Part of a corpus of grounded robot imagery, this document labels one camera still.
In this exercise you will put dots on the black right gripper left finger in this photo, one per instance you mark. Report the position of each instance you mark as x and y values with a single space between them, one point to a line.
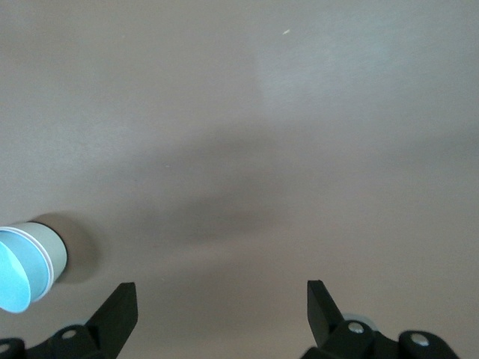
105 329

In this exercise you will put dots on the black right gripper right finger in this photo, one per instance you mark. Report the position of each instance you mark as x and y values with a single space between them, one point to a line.
329 333

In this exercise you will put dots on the blue bowl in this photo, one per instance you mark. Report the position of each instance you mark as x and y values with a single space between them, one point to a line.
22 269

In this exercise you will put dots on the brown table cloth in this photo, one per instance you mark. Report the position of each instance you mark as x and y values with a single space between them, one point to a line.
299 149

